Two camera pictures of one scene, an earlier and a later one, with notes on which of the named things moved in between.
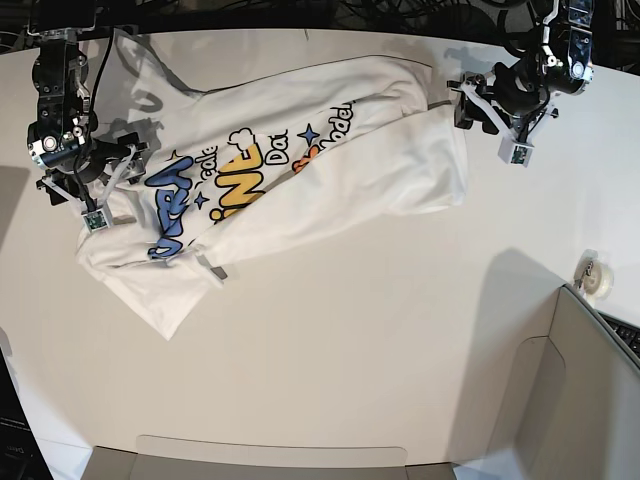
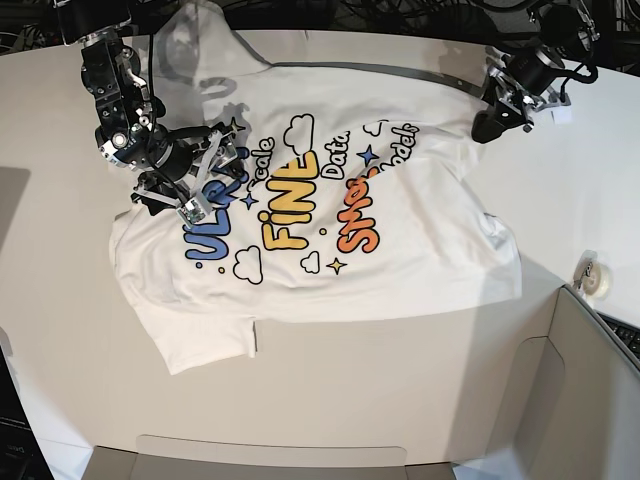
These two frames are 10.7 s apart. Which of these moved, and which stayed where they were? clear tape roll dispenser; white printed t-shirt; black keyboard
Moved: white printed t-shirt
Stayed: clear tape roll dispenser; black keyboard
